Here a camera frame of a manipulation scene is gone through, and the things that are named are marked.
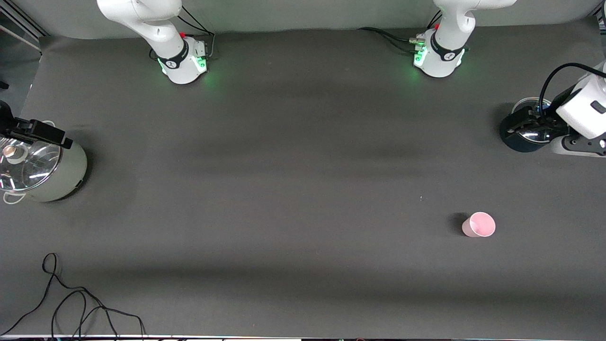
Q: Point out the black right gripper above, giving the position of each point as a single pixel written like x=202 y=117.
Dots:
x=13 y=125

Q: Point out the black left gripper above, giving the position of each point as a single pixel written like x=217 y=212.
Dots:
x=548 y=121

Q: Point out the pink cup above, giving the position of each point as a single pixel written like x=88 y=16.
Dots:
x=478 y=226

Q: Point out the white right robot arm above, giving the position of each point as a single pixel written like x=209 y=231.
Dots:
x=177 y=57

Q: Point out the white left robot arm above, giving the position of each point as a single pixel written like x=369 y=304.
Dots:
x=442 y=57

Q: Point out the dark blue saucepan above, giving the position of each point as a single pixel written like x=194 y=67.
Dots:
x=513 y=137

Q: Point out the glass lid with blue knob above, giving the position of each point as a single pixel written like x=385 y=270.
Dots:
x=532 y=102

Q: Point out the glass lid with metal knob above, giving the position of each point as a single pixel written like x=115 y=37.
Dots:
x=33 y=168

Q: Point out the sage green pot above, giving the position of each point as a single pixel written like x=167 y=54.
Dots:
x=71 y=173

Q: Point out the grey metal frame rail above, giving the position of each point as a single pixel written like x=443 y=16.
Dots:
x=23 y=26

